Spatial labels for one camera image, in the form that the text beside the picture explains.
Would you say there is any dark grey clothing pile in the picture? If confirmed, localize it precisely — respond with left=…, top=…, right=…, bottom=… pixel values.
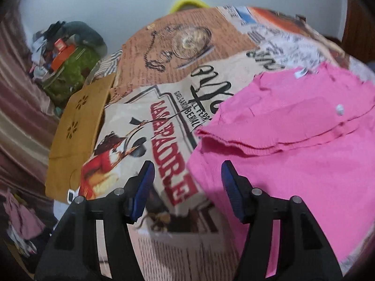
left=43, top=21, right=107, bottom=58

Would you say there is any pink knit garment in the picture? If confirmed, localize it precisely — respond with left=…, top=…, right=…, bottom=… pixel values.
left=187, top=63, right=374, bottom=272

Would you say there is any orange box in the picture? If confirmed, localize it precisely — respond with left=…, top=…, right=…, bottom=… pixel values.
left=51, top=39, right=76, bottom=71

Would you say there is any newspaper print bed sheet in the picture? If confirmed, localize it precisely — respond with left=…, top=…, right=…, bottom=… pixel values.
left=79, top=6, right=374, bottom=280

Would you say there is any bamboo lap desk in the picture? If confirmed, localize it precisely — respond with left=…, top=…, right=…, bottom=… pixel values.
left=45, top=74, right=116, bottom=204

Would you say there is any green fabric storage bin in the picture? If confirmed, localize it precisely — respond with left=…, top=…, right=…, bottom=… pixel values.
left=41, top=46, right=100, bottom=108

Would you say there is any striped red gold curtain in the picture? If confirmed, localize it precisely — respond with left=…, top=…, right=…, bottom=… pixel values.
left=1, top=6, right=58, bottom=197

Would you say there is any pink cloth at bedside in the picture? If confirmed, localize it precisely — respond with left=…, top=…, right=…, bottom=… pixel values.
left=3, top=190, right=45, bottom=240

